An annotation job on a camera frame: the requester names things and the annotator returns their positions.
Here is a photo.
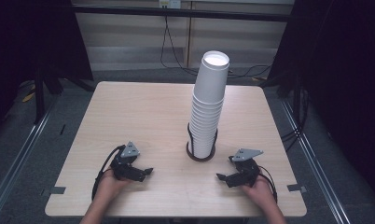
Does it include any person's left hand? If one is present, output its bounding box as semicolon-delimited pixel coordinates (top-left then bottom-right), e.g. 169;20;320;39
96;168;132;203

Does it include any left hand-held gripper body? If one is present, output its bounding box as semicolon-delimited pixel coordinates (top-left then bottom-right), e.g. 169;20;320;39
110;141;141;182

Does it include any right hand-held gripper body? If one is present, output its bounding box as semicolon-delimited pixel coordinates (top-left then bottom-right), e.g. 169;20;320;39
228;148;265;189

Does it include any person's right hand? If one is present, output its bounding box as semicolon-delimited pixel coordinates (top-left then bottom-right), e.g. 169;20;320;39
241;175;279;210

